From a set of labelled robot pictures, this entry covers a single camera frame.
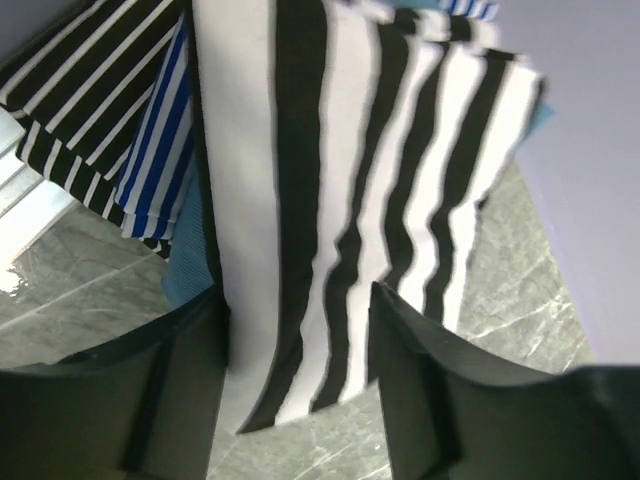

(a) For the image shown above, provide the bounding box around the dark striped folded top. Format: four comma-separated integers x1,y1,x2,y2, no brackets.
0,0,194,261

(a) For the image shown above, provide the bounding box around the blue white striped folded top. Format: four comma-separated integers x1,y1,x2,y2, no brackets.
116,1,498,242

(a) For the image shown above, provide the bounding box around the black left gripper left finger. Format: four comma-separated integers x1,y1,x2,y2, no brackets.
1,288,228,480

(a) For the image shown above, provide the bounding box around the black white striped top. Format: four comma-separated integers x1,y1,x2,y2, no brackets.
184,0,549,435

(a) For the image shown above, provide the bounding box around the teal blue tank top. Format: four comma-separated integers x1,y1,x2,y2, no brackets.
159,0,559,307

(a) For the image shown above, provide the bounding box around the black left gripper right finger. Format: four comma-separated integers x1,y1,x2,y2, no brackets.
369,283,639,479

